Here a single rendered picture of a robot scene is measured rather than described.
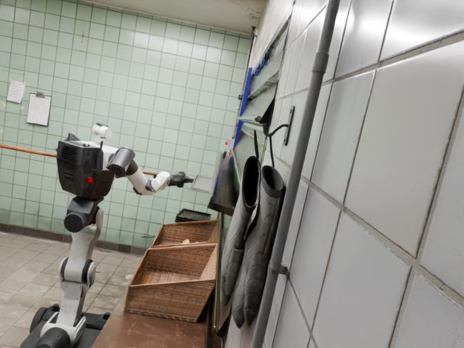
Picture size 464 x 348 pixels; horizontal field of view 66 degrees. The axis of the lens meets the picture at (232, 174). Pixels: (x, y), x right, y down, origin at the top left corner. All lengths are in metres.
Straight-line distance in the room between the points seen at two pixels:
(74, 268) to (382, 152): 2.19
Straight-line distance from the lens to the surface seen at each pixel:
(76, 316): 2.54
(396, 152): 0.32
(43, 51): 4.39
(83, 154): 2.10
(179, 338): 2.00
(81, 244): 2.39
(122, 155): 2.10
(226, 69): 3.93
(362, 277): 0.34
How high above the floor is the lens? 1.70
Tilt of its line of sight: 9 degrees down
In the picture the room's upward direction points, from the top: 11 degrees clockwise
